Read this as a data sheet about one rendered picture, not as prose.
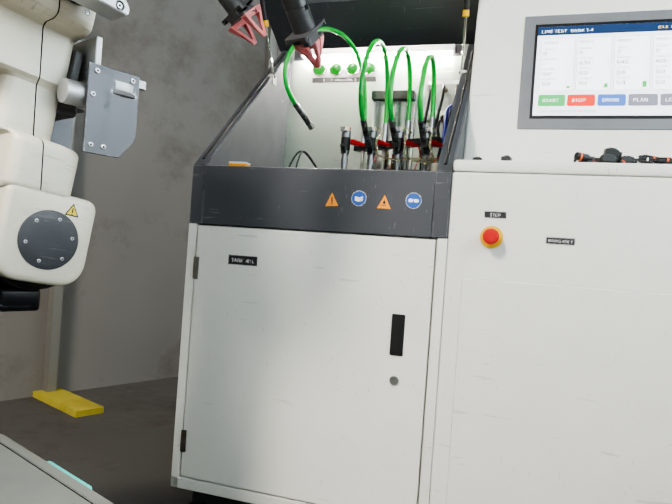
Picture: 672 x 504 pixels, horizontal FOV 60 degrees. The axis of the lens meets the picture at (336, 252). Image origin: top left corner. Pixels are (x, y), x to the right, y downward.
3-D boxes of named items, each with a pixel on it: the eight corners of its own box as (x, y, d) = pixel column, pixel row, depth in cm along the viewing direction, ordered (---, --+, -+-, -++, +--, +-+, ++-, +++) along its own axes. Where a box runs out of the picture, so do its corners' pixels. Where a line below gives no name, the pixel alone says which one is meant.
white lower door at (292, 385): (177, 476, 159) (195, 224, 159) (181, 473, 161) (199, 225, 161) (414, 526, 139) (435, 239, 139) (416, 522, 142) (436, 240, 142)
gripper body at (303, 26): (327, 25, 144) (317, -5, 139) (308, 44, 138) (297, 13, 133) (305, 29, 147) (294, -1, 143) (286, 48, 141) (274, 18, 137)
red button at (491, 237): (478, 247, 133) (479, 224, 133) (479, 247, 137) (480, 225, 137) (501, 248, 132) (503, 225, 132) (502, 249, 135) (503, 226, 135)
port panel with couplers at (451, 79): (417, 163, 193) (424, 69, 193) (419, 164, 196) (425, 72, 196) (457, 164, 189) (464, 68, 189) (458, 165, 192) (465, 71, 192)
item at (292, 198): (201, 223, 159) (205, 164, 159) (209, 224, 163) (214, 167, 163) (430, 237, 140) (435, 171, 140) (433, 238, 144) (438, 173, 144)
